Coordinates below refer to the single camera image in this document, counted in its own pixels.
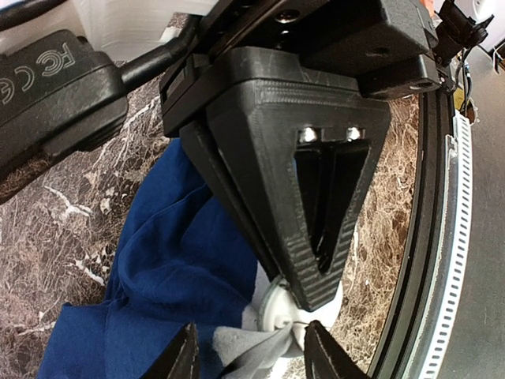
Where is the white slotted cable duct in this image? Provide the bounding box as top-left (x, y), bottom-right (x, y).
top-left (405, 112), bottom-right (473, 378)

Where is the blue printed t-shirt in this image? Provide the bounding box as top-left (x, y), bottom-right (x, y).
top-left (37, 137), bottom-right (301, 379)

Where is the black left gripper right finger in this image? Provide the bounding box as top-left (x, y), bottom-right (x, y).
top-left (304, 320), bottom-right (369, 379)

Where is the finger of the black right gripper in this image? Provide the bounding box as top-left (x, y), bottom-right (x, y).
top-left (204, 46), bottom-right (393, 313)
top-left (179, 118), bottom-right (279, 279)

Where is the black front rail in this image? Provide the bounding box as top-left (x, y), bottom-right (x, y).
top-left (368, 89), bottom-right (454, 378)

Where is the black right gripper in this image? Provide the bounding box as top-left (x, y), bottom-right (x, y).
top-left (159, 1), bottom-right (439, 137)

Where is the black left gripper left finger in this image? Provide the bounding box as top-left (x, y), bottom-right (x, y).
top-left (145, 323), bottom-right (200, 379)

